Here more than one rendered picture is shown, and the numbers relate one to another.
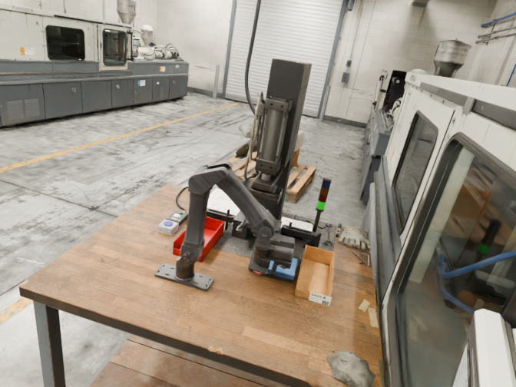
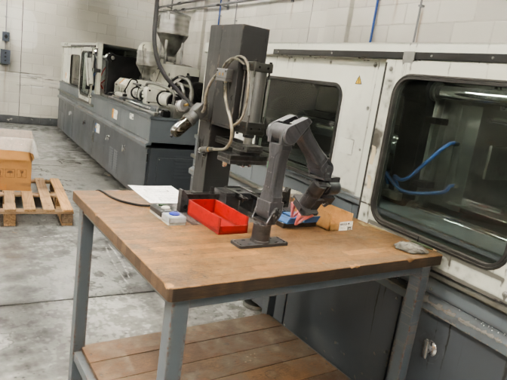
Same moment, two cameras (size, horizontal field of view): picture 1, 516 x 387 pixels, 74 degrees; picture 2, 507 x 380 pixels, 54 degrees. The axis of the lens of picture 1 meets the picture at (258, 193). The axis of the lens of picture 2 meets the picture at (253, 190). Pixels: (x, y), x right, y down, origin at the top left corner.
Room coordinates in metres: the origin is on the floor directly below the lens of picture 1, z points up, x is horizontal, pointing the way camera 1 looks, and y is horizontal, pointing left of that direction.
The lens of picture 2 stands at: (-0.12, 1.38, 1.43)
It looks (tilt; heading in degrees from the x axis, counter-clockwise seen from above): 12 degrees down; 315
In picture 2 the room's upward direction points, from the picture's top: 8 degrees clockwise
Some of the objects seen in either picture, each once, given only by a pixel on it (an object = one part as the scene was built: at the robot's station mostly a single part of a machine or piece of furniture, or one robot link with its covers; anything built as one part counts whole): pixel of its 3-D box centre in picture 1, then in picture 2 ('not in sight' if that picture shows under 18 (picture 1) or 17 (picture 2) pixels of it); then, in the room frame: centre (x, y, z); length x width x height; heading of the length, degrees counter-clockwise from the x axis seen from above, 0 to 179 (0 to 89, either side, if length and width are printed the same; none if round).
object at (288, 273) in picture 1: (286, 265); (301, 214); (1.11, -0.16, 0.93); 0.15 x 0.07 x 0.03; 171
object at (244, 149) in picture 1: (256, 143); (192, 117); (1.64, 0.05, 1.25); 0.19 x 0.07 x 0.19; 80
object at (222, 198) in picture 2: (256, 229); (239, 200); (1.34, -0.02, 0.94); 0.20 x 0.10 x 0.07; 80
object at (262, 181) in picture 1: (267, 163); (237, 130); (1.42, -0.02, 1.22); 0.26 x 0.18 x 0.30; 170
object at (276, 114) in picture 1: (271, 135); (252, 98); (1.34, -0.01, 1.37); 0.11 x 0.09 x 0.30; 80
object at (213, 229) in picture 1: (200, 236); (216, 216); (1.22, 0.20, 0.93); 0.25 x 0.12 x 0.06; 170
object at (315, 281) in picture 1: (316, 273); (321, 214); (1.10, -0.27, 0.93); 0.25 x 0.13 x 0.08; 170
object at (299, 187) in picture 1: (272, 173); (8, 198); (4.58, -0.16, 0.07); 1.20 x 1.00 x 0.14; 163
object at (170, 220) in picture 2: (167, 229); (173, 222); (1.27, 0.36, 0.90); 0.07 x 0.07 x 0.06; 80
